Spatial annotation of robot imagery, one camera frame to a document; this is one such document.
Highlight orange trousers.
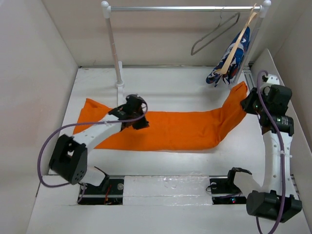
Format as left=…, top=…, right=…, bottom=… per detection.
left=73, top=81, right=249, bottom=152

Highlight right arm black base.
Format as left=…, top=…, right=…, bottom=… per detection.
left=206, top=176, right=247, bottom=205

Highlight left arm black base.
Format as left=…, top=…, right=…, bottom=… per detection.
left=77, top=176, right=124, bottom=205

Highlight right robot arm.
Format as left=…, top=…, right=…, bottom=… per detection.
left=225, top=74, right=302, bottom=223

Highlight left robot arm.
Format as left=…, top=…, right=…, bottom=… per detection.
left=49, top=94, right=149, bottom=194

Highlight wooden clothes hanger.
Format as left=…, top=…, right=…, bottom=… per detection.
left=217, top=4, right=257, bottom=75

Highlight blue patterned garment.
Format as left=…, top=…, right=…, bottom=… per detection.
left=206, top=27, right=250, bottom=87

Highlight white clothes rack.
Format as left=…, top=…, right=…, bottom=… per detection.
left=100, top=0, right=272, bottom=105

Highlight aluminium side rail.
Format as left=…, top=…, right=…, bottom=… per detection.
left=243, top=65, right=256, bottom=90

